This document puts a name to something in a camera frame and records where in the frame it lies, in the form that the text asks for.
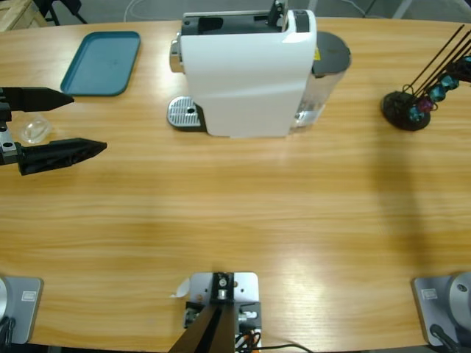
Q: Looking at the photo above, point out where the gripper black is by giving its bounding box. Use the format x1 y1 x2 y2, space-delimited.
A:
0 86 109 177

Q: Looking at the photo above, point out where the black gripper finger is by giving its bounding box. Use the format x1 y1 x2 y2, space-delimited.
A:
446 61 471 85

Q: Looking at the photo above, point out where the clear glass cup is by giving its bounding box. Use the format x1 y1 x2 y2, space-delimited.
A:
20 112 52 144

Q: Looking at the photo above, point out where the white capsule coffee machine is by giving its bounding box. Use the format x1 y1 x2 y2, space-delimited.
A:
169 0 318 140

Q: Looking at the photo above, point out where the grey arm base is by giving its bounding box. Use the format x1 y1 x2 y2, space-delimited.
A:
411 271 471 347
0 276 44 345

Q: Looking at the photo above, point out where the black capsule holder with rods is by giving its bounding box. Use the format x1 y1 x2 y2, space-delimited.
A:
380 24 471 132

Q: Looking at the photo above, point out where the teal plastic tray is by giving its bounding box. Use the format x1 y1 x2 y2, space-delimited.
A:
60 30 142 98

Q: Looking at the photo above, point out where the grey metal leg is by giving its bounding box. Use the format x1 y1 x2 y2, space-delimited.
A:
392 0 413 19

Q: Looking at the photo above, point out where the wooden crate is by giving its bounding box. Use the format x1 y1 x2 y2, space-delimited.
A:
0 0 49 33

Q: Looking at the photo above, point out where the black chair base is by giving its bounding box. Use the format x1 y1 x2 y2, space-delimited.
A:
35 0 88 26

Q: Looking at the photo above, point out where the clear water tank black lid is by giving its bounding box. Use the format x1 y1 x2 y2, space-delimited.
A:
292 31 353 129

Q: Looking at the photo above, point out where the white tape tab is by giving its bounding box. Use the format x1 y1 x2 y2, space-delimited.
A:
169 277 192 299

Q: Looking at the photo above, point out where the thin white floor cable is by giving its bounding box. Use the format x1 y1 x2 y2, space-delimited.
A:
345 0 369 18

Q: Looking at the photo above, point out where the black base cable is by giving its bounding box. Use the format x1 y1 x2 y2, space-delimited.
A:
428 323 463 353
0 315 18 346

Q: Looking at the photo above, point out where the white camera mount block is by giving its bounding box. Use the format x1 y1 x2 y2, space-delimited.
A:
188 271 259 323

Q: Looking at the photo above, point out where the black camera post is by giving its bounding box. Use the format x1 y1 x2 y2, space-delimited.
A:
169 271 236 353

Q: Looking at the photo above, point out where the black mount bracket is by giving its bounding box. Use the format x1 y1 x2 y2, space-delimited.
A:
183 300 263 332

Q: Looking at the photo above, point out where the orange cable bundle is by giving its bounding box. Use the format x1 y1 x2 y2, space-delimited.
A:
235 329 263 350

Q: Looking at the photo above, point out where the black cable at mount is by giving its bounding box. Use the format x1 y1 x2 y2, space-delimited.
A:
257 343 314 353

